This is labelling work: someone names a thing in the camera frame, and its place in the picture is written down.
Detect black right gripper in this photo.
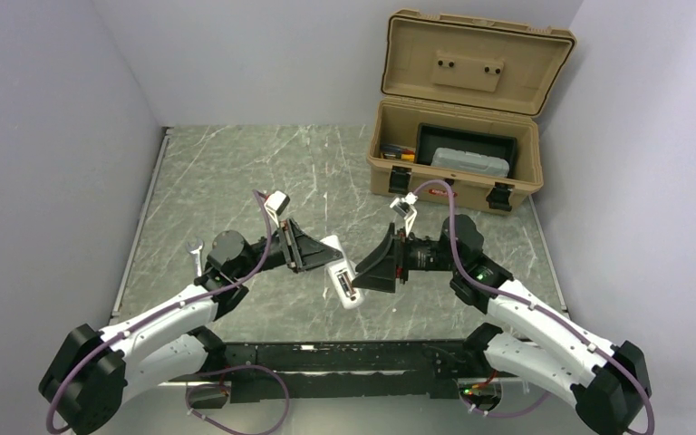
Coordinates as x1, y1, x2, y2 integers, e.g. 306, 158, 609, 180
352, 223, 461, 293

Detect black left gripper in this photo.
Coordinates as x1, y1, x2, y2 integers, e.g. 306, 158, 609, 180
234, 217, 343, 280

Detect white remote control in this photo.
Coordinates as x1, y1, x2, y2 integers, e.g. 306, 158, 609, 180
320, 235, 365, 310

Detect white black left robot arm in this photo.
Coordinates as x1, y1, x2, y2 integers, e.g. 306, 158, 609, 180
38, 218, 344, 434

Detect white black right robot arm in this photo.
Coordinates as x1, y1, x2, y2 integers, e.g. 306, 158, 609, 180
353, 214, 652, 434

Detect screwdrivers in toolbox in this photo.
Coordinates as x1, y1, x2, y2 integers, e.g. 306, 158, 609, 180
380, 143, 415, 162

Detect silver wrench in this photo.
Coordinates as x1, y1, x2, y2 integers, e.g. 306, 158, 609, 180
186, 237, 204, 277

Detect grey plastic case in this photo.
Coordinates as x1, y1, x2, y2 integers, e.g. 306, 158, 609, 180
431, 148, 510, 178

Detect black toolbox tray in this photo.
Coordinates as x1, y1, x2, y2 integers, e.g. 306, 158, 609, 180
415, 123, 517, 178

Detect tan plastic toolbox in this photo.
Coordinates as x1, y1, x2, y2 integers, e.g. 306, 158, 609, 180
367, 9, 577, 215

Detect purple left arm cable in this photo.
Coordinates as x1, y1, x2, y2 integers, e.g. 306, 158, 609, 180
44, 190, 274, 435

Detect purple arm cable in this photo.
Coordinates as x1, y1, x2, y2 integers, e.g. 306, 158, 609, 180
44, 190, 274, 435
412, 179, 656, 435

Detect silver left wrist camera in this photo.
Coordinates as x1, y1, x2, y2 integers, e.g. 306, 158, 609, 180
264, 190, 290, 227

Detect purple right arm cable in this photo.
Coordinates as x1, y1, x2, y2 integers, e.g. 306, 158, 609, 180
412, 179, 656, 435

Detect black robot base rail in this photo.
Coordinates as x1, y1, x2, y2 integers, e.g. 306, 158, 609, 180
200, 340, 494, 403

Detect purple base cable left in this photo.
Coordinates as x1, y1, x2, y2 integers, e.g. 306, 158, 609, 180
184, 364, 292, 435

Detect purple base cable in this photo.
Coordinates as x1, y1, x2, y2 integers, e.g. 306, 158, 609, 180
184, 364, 292, 435
465, 387, 554, 421

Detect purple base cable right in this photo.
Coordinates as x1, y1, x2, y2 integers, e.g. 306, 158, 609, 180
465, 387, 554, 421

